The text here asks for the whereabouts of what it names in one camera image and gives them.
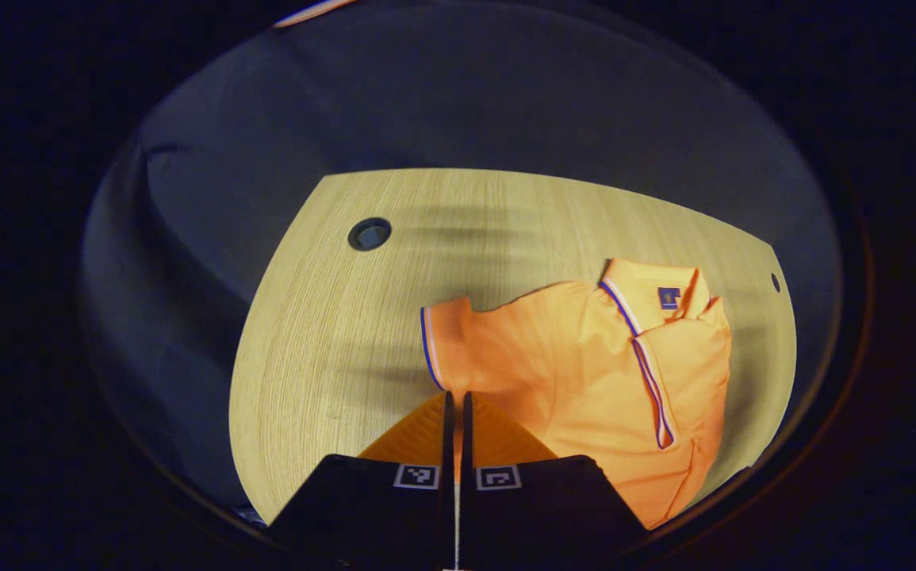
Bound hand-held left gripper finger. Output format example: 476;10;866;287
266;390;457;571
462;392;650;571

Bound black backdrop cloth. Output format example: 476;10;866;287
79;0;845;524

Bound orange T-shirt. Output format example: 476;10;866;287
420;257;734;531

